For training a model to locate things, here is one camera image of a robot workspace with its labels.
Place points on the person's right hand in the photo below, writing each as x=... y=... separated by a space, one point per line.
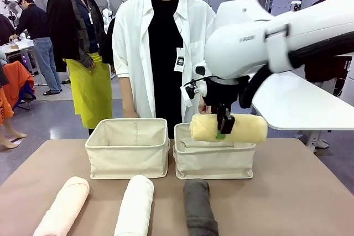
x=130 y=114

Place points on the mannequin in orange shorts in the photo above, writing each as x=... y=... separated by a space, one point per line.
x=5 y=109

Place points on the white towel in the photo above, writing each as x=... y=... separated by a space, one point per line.
x=135 y=205

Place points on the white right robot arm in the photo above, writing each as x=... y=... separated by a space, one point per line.
x=276 y=39

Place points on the person's right forearm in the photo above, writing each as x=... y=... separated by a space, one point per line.
x=127 y=95

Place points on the person in white shirt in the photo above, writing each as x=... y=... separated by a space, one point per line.
x=132 y=39

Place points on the orange cloth on chair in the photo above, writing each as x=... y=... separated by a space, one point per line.
x=16 y=81

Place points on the beige fabric basket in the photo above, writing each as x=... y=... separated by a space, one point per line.
x=127 y=161
x=215 y=161

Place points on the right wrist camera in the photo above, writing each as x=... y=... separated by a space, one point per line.
x=197 y=90

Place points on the grey rolled towel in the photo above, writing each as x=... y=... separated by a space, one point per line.
x=197 y=205

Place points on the white table leg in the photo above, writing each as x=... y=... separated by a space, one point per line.
x=314 y=138

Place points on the yellow towel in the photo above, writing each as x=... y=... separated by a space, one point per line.
x=249 y=129

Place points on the white side table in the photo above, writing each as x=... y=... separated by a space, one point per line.
x=304 y=103

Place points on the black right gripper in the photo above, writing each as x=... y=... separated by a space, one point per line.
x=221 y=92

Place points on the person's left hand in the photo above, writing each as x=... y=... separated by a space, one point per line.
x=204 y=109

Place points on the white hanging name tag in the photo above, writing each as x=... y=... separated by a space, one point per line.
x=179 y=59

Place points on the mannequin in maroon cardigan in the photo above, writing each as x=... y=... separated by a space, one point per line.
x=323 y=73

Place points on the pink towel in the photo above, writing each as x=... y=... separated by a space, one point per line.
x=63 y=208

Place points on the man in black cap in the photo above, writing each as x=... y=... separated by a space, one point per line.
x=33 y=23

